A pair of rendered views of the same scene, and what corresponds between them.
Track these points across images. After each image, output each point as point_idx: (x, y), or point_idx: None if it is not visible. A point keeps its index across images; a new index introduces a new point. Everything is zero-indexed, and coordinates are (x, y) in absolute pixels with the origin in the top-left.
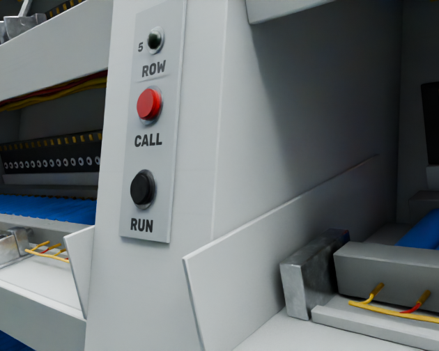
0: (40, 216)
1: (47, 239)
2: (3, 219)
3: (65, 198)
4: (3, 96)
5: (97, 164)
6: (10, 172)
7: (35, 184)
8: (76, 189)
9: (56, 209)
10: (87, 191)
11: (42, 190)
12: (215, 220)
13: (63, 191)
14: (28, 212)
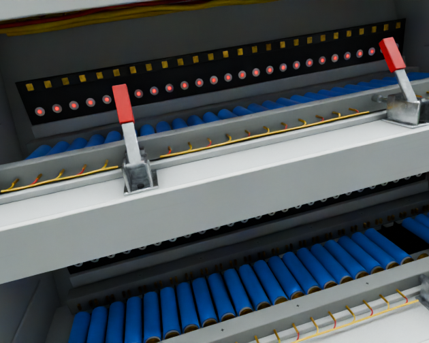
0: (363, 269)
1: None
2: (358, 288)
3: (265, 254)
4: (413, 173)
5: (284, 211)
6: (88, 267)
7: (169, 262)
8: (277, 239)
9: (335, 259)
10: (298, 237)
11: (216, 260)
12: None
13: (257, 248)
14: (328, 275)
